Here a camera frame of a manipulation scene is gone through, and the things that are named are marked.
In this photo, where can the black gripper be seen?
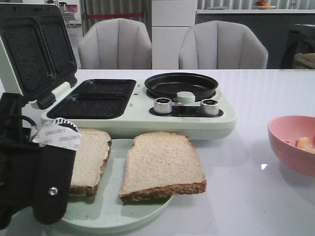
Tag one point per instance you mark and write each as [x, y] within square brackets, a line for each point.
[32, 176]

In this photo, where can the bread slice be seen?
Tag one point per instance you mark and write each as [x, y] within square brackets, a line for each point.
[90, 162]
[162, 164]

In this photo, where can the breakfast maker lid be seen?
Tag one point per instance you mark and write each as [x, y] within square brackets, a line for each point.
[36, 55]

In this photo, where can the pink bowl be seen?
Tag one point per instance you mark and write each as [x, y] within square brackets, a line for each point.
[292, 128]

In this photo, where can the shrimp pieces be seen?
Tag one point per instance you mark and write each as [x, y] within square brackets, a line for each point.
[303, 143]

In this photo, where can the mint green breakfast maker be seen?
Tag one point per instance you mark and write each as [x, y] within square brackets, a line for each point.
[124, 109]

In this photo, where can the mint green plate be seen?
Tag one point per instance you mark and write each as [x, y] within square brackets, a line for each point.
[107, 213]

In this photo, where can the left silver control knob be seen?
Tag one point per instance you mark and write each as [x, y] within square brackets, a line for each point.
[162, 105]

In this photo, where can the silver control knob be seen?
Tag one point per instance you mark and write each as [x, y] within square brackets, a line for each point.
[162, 105]
[209, 107]

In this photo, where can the left grey chair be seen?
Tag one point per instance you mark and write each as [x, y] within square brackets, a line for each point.
[116, 44]

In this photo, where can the grey chair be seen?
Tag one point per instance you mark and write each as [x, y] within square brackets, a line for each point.
[116, 44]
[222, 45]

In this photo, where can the black round frying pan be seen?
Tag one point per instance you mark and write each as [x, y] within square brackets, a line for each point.
[169, 84]

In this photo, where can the right silver control knob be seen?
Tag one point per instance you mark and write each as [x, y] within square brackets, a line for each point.
[209, 107]

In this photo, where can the white cabinet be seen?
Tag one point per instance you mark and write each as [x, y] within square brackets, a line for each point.
[170, 21]

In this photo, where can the right grey chair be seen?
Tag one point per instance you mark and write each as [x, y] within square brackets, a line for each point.
[222, 45]

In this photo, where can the dark grey counter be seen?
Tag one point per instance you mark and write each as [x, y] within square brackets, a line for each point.
[270, 26]

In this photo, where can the fruit bowl on counter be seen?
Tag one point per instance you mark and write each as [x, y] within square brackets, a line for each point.
[263, 5]

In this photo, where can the dark armchair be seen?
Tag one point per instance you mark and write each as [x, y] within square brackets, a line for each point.
[301, 39]

